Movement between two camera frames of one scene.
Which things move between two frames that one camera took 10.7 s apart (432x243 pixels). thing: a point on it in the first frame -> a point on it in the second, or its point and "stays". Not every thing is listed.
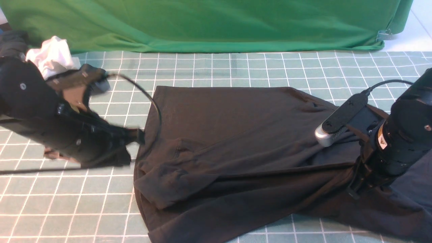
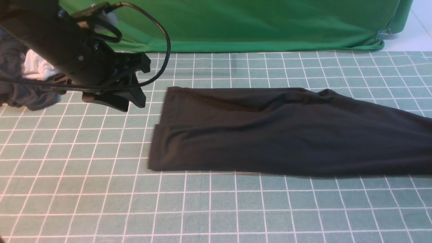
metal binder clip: [384, 35] stays
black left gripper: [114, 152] -> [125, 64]
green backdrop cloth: [197, 26] stays
